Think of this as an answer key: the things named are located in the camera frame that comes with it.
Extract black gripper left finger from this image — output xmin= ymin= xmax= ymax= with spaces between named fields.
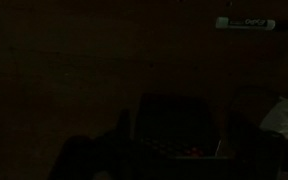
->
xmin=47 ymin=109 xmax=132 ymax=180

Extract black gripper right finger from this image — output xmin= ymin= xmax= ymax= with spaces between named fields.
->
xmin=226 ymin=109 xmax=287 ymax=180

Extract white towel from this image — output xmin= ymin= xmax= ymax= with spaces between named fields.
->
xmin=259 ymin=88 xmax=288 ymax=142

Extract black box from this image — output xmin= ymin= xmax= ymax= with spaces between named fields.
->
xmin=134 ymin=92 xmax=226 ymax=158

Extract small metallic objects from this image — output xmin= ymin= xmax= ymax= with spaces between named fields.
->
xmin=215 ymin=16 xmax=288 ymax=33

